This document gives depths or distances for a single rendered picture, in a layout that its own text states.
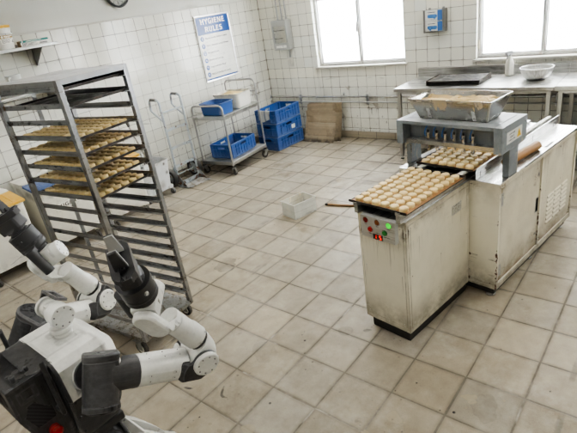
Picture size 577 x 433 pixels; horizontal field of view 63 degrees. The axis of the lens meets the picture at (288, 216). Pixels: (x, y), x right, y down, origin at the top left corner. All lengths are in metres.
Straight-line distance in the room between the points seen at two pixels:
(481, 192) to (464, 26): 3.43
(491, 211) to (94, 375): 2.48
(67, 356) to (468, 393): 2.05
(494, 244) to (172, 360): 2.34
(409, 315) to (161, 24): 4.97
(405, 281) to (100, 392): 1.90
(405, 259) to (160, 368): 1.69
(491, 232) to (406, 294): 0.72
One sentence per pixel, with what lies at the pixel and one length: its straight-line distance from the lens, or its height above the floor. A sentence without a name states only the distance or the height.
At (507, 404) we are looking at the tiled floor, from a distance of 2.81.
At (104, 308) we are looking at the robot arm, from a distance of 1.87.
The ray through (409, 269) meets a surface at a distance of 2.77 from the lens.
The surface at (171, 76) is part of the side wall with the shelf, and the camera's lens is 6.66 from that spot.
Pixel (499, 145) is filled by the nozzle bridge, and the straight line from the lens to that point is 2.99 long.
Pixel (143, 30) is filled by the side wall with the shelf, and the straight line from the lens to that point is 6.48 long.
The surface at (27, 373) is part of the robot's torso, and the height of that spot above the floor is 1.23.
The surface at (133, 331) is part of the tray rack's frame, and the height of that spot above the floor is 0.15.
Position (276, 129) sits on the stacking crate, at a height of 0.34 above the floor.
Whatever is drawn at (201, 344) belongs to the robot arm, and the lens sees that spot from 1.42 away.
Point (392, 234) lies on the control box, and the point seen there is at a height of 0.77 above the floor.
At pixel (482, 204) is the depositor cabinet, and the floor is 0.68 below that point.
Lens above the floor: 2.01
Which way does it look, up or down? 24 degrees down
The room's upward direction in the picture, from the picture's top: 9 degrees counter-clockwise
